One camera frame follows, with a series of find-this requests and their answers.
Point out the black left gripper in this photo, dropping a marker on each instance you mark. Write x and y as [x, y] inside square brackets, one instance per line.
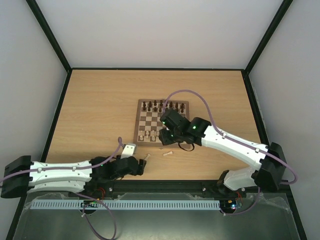
[140, 171]

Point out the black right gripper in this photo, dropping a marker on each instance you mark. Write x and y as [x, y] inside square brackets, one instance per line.
[163, 136]

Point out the white queen piece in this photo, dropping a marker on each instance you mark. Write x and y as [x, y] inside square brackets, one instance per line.
[167, 153]

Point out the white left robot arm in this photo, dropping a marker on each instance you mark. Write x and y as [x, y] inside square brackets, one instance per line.
[24, 176]

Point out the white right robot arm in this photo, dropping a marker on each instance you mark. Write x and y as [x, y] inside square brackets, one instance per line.
[263, 169]

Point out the wooden folding chess board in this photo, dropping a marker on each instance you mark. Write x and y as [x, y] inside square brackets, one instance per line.
[150, 120]

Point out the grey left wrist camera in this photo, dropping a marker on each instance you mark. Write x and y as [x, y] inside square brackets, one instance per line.
[128, 150]

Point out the black aluminium frame rail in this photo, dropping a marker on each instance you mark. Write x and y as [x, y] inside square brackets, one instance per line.
[205, 188]

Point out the light blue cable duct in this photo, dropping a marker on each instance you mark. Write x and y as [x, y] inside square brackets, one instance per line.
[76, 204]

